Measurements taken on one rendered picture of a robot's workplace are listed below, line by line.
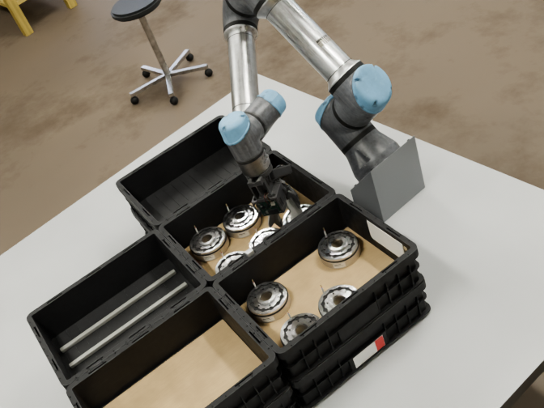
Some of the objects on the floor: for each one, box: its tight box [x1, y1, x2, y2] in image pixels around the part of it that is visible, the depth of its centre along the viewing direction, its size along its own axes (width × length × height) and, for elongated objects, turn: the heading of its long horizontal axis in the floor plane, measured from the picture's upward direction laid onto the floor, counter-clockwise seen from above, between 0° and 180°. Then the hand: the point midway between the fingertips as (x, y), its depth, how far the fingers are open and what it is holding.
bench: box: [0, 74, 544, 408], centre depth 220 cm, size 160×160×70 cm
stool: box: [110, 0, 213, 104], centre depth 425 cm, size 52×54×57 cm
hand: (290, 220), depth 188 cm, fingers open, 5 cm apart
